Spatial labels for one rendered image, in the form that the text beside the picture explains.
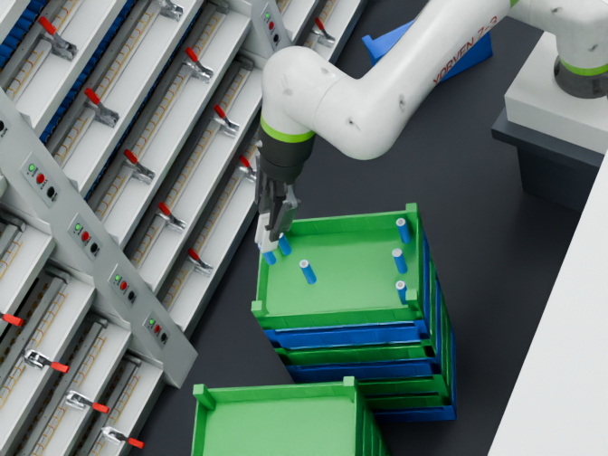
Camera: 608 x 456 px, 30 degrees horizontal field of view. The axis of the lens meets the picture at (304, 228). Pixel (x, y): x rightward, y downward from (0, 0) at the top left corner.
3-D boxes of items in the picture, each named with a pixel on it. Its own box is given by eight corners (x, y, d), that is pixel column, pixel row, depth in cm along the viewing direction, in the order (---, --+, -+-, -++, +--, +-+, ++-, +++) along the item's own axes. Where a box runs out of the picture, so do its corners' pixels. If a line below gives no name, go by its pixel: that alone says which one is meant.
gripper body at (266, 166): (315, 161, 185) (307, 200, 192) (292, 127, 190) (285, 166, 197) (274, 171, 182) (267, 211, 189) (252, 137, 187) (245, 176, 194)
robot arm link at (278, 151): (246, 110, 182) (270, 148, 177) (309, 97, 187) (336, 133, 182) (242, 138, 187) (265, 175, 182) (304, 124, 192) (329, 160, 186)
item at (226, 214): (293, 132, 285) (298, 105, 273) (183, 339, 261) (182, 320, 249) (221, 99, 287) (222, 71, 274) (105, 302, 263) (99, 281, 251)
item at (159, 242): (273, 83, 269) (277, 52, 256) (154, 299, 245) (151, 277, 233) (196, 49, 271) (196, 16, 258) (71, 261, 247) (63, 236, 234)
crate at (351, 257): (422, 224, 214) (416, 202, 207) (423, 320, 203) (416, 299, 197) (269, 237, 221) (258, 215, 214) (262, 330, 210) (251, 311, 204)
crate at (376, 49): (492, 55, 292) (478, 36, 296) (485, 3, 275) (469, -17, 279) (389, 109, 291) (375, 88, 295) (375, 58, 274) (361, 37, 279)
